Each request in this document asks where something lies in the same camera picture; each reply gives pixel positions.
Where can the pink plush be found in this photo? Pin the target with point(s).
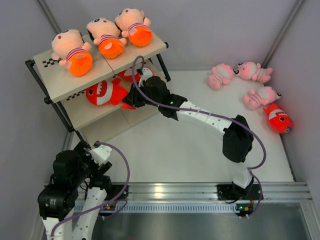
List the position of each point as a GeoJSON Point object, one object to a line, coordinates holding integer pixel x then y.
{"type": "Point", "coordinates": [221, 74]}
{"type": "Point", "coordinates": [260, 97]}
{"type": "Point", "coordinates": [253, 71]}

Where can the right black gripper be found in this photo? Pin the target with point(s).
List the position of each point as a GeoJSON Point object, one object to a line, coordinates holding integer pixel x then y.
{"type": "Point", "coordinates": [133, 98]}

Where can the pink plush left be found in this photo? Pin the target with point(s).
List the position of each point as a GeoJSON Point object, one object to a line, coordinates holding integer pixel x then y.
{"type": "Point", "coordinates": [221, 74]}

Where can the aluminium mounting rail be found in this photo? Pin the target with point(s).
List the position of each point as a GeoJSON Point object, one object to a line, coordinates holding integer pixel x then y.
{"type": "Point", "coordinates": [278, 192]}

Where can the red plush fish white face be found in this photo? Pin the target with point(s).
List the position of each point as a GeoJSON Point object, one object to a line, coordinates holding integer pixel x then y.
{"type": "Point", "coordinates": [277, 119]}

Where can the middle doll orange pants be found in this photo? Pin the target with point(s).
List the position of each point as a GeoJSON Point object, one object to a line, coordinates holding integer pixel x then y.
{"type": "Point", "coordinates": [106, 36]}

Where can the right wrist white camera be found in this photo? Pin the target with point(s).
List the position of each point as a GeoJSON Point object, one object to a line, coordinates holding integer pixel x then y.
{"type": "Point", "coordinates": [145, 74]}

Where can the right doll orange pants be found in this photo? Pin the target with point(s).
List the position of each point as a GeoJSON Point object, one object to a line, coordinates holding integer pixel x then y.
{"type": "Point", "coordinates": [134, 26]}

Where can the pink plush lower right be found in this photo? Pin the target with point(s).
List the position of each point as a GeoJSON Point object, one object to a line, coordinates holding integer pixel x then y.
{"type": "Point", "coordinates": [260, 97]}

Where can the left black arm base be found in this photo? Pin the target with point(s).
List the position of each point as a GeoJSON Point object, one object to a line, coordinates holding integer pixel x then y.
{"type": "Point", "coordinates": [116, 189]}

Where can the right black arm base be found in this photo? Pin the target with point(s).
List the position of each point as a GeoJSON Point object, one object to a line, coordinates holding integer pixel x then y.
{"type": "Point", "coordinates": [232, 192]}

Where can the pink plush top right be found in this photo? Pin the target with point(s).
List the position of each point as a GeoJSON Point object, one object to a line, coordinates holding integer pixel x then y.
{"type": "Point", "coordinates": [253, 71]}

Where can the white slotted cable duct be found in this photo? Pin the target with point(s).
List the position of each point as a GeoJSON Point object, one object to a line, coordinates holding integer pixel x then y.
{"type": "Point", "coordinates": [172, 207]}

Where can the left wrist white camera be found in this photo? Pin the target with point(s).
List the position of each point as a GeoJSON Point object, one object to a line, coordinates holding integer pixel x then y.
{"type": "Point", "coordinates": [101, 153]}

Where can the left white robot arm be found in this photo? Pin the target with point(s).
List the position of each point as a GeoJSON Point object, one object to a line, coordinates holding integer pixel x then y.
{"type": "Point", "coordinates": [57, 200]}

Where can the wrist white camera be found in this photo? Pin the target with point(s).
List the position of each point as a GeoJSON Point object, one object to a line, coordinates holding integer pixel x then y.
{"type": "Point", "coordinates": [101, 153]}
{"type": "Point", "coordinates": [145, 74]}

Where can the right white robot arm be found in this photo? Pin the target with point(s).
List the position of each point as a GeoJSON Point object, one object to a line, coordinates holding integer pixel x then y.
{"type": "Point", "coordinates": [237, 138]}

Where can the left doll orange pants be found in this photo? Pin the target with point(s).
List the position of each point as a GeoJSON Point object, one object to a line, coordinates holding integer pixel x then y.
{"type": "Point", "coordinates": [72, 52]}

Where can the doll orange pants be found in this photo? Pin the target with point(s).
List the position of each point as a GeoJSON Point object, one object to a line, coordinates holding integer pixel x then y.
{"type": "Point", "coordinates": [134, 26]}
{"type": "Point", "coordinates": [72, 52]}
{"type": "Point", "coordinates": [106, 36]}

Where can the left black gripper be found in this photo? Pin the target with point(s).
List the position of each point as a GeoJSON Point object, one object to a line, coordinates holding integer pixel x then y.
{"type": "Point", "coordinates": [82, 149]}

